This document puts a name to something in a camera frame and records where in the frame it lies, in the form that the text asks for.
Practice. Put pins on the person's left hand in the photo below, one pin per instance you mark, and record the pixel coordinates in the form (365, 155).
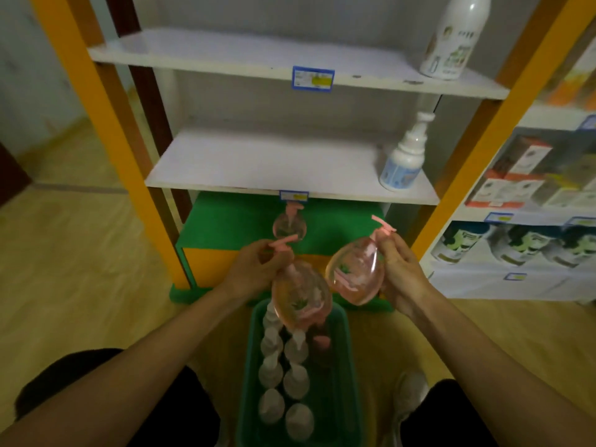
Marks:
(251, 272)

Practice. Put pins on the person's right hand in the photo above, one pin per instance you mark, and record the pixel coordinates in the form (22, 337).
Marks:
(403, 274)

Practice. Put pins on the person's right fingers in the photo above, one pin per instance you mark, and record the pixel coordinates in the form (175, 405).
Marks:
(385, 253)

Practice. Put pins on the person's left fingers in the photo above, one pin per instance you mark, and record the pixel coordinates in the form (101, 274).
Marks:
(279, 260)

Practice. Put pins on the pink pump bottle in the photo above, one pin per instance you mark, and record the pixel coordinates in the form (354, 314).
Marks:
(302, 297)
(288, 225)
(356, 269)

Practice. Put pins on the person's right forearm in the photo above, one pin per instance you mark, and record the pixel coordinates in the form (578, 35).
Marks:
(489, 381)

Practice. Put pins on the person's left forearm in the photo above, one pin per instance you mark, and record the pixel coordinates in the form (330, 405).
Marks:
(139, 367)

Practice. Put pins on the blue price tag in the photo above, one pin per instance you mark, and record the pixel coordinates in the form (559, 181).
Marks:
(313, 79)
(580, 222)
(294, 196)
(515, 276)
(498, 217)

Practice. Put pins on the green shelf base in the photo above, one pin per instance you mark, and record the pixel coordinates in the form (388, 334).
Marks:
(223, 223)

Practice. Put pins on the white packet dark green print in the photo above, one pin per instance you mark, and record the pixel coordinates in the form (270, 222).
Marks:
(575, 247)
(521, 244)
(458, 242)

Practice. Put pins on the white blue-label spray bottle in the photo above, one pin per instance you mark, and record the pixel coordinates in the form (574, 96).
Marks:
(404, 162)

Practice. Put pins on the white shelf board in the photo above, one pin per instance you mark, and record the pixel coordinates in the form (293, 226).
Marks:
(223, 53)
(279, 165)

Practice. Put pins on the white display shelf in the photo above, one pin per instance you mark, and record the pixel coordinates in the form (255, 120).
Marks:
(484, 284)

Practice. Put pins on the group of white spray bottles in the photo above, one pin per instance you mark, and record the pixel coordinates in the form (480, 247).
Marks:
(271, 374)

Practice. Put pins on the white red-base box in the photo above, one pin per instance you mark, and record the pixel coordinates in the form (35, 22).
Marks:
(505, 190)

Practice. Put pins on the green plastic basket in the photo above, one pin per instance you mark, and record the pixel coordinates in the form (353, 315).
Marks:
(336, 391)

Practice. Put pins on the white shoe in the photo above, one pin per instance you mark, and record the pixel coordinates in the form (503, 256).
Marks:
(410, 395)

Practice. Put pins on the white orange box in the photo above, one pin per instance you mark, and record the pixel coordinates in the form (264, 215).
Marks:
(524, 155)

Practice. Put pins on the pale yellow box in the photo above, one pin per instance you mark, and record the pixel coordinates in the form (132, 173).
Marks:
(556, 189)
(584, 179)

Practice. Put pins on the large white bottle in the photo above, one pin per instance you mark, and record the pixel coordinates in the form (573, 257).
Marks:
(456, 39)

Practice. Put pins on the orange packets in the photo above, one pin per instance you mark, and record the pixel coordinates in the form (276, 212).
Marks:
(572, 83)

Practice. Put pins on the black trousers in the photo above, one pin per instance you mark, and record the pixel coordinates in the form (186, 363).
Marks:
(56, 381)

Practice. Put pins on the orange shelf frame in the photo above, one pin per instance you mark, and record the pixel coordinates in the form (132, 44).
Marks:
(116, 148)

